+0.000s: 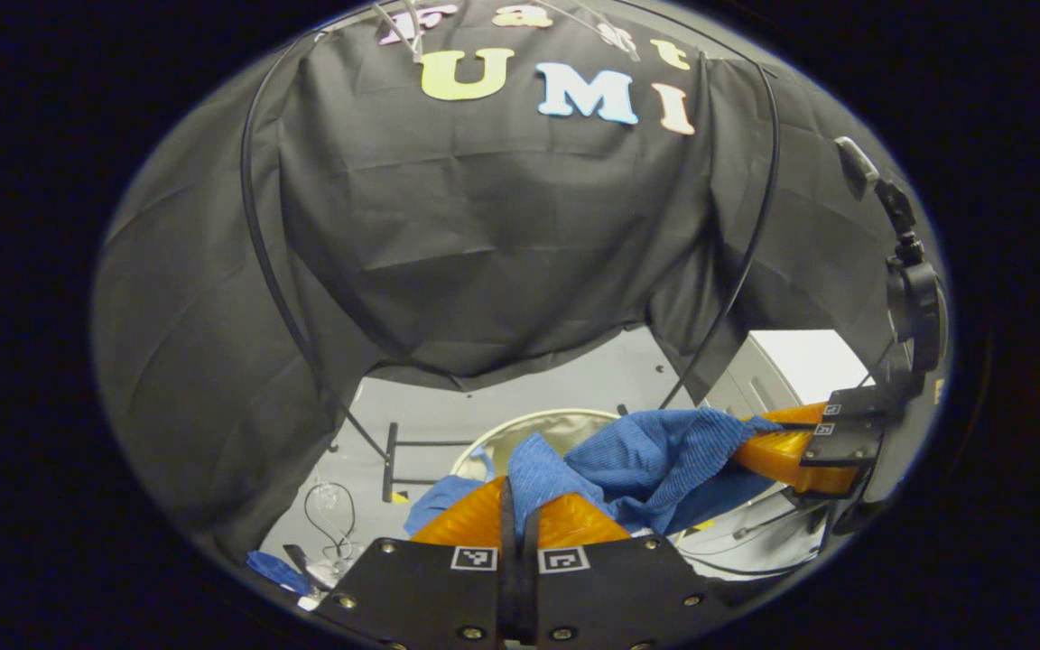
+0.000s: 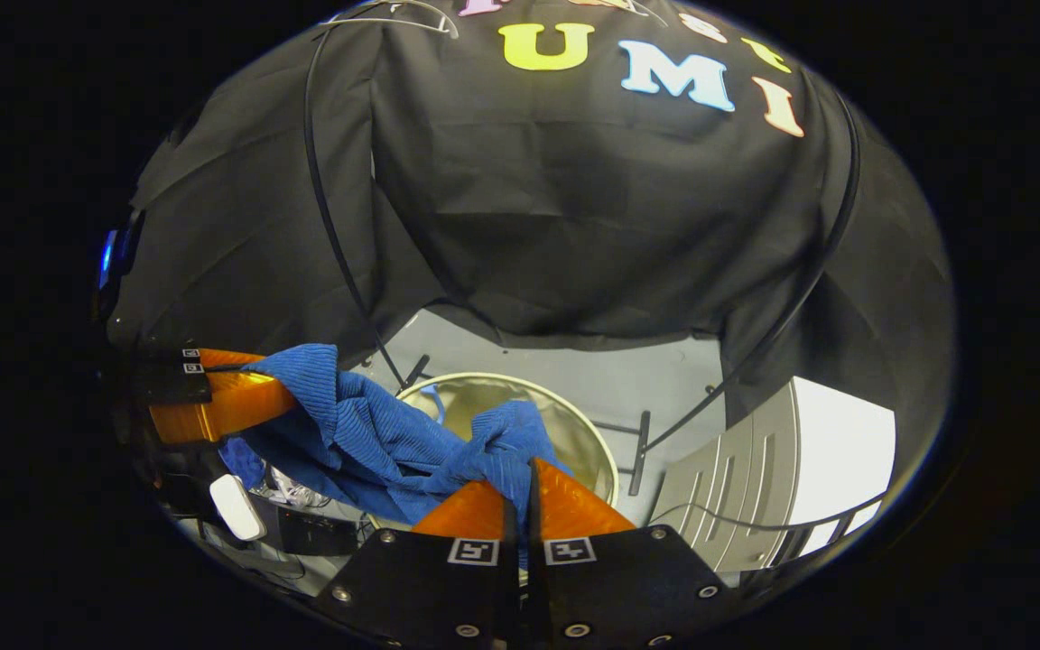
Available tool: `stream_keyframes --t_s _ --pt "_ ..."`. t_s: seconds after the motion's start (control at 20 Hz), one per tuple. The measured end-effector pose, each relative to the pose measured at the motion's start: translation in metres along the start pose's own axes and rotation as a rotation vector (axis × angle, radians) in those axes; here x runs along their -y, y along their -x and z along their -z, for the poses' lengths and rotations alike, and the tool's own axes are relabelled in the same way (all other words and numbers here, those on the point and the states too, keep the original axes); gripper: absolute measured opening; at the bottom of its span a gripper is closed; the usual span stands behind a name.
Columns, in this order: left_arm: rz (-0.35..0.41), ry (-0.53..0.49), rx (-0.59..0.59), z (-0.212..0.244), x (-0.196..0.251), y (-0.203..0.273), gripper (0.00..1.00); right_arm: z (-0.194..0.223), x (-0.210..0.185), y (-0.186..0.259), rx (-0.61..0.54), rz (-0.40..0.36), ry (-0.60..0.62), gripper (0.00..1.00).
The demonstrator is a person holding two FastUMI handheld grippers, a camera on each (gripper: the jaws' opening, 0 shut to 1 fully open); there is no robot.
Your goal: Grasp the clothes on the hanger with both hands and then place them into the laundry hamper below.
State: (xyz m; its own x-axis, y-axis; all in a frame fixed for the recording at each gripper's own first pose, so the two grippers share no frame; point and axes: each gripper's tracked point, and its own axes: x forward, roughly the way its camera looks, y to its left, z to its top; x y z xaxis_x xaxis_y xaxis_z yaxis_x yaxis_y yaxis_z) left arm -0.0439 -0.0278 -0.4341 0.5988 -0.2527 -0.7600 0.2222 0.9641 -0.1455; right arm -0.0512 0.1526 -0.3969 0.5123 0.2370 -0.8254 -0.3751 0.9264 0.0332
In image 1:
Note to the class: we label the black metal clothes rack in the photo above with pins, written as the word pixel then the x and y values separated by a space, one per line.
pixel 263 262

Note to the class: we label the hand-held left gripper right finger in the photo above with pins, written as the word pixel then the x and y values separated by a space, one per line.
pixel 628 596

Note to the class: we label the beige laundry hamper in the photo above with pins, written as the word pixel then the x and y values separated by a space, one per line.
pixel 556 429

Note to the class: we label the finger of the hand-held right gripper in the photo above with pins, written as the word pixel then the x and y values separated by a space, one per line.
pixel 782 456
pixel 800 413

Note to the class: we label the white appliance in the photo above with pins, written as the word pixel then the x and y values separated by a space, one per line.
pixel 809 361

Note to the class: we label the white plastic clothes hanger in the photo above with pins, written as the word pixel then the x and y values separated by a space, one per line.
pixel 407 32
pixel 610 32

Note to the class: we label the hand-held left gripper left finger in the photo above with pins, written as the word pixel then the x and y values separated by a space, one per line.
pixel 412 596

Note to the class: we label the black backdrop cloth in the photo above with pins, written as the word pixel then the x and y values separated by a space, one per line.
pixel 484 244

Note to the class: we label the small blue cloth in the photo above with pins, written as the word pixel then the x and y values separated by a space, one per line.
pixel 276 571

